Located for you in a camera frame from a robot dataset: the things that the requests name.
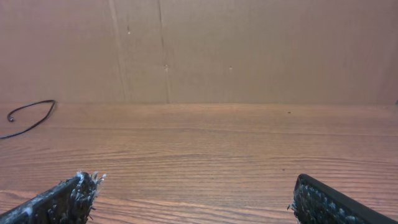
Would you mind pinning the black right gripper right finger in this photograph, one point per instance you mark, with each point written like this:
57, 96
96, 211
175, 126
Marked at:
316, 203

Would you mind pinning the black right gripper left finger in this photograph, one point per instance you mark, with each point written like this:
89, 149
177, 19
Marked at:
70, 201

